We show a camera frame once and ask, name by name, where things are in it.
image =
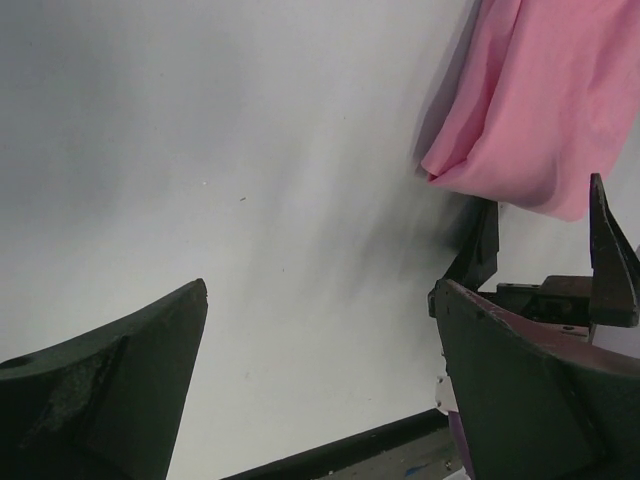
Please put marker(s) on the pink t shirt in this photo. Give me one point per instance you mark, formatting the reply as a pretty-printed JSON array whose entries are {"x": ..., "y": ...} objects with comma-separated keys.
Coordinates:
[{"x": 548, "y": 94}]

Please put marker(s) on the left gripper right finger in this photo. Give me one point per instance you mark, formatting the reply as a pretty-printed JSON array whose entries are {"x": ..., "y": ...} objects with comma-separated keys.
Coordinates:
[{"x": 535, "y": 403}]

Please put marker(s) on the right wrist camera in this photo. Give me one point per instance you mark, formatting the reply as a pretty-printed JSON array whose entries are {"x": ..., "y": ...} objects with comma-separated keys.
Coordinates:
[{"x": 444, "y": 395}]

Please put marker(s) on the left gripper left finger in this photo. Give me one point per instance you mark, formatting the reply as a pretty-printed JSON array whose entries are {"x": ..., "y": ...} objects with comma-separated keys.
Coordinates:
[{"x": 106, "y": 404}]

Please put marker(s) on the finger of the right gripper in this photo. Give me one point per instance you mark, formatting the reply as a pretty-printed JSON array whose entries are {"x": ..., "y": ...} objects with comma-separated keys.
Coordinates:
[
  {"x": 614, "y": 297},
  {"x": 476, "y": 262}
]

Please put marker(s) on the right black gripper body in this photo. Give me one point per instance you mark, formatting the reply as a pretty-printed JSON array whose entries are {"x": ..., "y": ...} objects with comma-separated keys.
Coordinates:
[{"x": 560, "y": 303}]

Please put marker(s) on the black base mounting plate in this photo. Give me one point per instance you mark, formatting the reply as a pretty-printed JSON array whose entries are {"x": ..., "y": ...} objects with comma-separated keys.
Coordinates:
[{"x": 420, "y": 446}]

